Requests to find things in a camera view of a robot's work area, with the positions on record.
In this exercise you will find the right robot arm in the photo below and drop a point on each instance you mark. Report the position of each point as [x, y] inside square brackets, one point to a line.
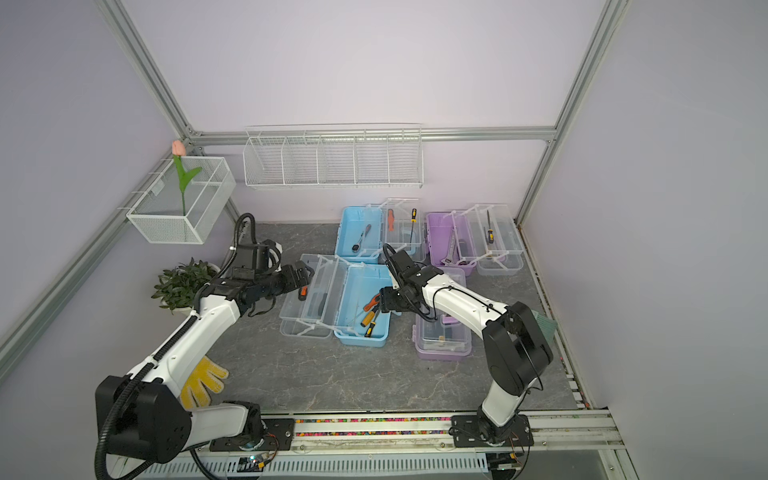
[516, 349]

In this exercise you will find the yellow rubber glove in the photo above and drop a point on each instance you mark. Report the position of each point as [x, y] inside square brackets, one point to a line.
[207, 378]

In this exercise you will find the yellow black screwdriver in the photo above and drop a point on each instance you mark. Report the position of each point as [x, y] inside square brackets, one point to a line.
[413, 221]

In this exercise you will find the orange handled screwdriver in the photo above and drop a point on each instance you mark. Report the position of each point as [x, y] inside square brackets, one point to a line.
[375, 300]

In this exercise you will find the pink artificial tulip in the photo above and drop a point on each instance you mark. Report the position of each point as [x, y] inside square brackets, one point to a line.
[185, 177]

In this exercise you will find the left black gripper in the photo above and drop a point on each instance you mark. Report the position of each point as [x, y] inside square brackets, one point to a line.
[291, 282]

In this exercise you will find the potted green plant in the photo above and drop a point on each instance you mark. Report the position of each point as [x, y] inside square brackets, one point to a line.
[176, 287]

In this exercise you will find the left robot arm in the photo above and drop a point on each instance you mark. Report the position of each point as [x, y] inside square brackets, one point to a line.
[140, 414]

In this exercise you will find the blue toolbox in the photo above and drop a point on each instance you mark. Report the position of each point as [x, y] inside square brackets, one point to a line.
[390, 222]
[334, 305]

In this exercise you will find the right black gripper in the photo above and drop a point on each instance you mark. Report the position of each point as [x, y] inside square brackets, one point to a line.
[386, 303]

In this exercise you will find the white mesh wall basket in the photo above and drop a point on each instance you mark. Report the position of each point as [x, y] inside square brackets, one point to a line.
[157, 213]

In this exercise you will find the purple toolbox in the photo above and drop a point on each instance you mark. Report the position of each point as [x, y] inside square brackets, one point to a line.
[483, 239]
[445, 339]

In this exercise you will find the green dustpan brush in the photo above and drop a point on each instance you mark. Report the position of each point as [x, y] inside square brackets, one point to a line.
[548, 326]

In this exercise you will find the white wire wall shelf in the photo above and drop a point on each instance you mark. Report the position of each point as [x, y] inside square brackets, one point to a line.
[333, 155]

